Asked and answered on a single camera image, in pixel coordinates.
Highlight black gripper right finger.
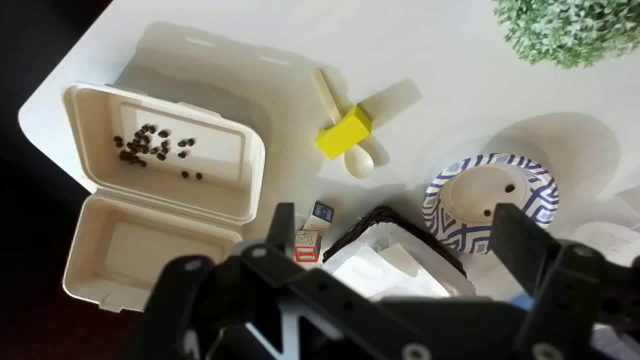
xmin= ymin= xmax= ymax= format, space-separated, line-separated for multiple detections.
xmin=488 ymin=203 xmax=640 ymax=360

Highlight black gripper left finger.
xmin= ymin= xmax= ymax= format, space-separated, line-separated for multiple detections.
xmin=125 ymin=203 xmax=375 ymax=360

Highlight beige clamshell carton box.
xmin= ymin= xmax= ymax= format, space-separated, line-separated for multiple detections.
xmin=60 ymin=82 xmax=268 ymax=316

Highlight dark coffee beans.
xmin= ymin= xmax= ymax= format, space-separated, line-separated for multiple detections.
xmin=111 ymin=123 xmax=205 ymax=183

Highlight white plastic box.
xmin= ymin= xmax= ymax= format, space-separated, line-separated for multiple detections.
xmin=319 ymin=204 xmax=477 ymax=303

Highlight small blue item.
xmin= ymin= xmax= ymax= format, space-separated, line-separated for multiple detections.
xmin=505 ymin=296 xmax=536 ymax=312

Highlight clear plastic container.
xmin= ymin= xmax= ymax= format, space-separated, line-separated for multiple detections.
xmin=572 ymin=186 xmax=640 ymax=268

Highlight small red white sachet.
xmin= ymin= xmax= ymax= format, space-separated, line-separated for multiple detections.
xmin=292 ymin=229 xmax=323 ymax=266

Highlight small blue-green sachet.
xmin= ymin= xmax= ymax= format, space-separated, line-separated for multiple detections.
xmin=309 ymin=200 xmax=336 ymax=233

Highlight wooden spoon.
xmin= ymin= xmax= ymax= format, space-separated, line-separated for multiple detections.
xmin=312 ymin=67 xmax=377 ymax=180

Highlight wooden spatula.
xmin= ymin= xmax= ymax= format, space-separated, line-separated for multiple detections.
xmin=358 ymin=76 xmax=424 ymax=130

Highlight green potted plant ball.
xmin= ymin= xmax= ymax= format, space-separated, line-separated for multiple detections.
xmin=492 ymin=0 xmax=640 ymax=71

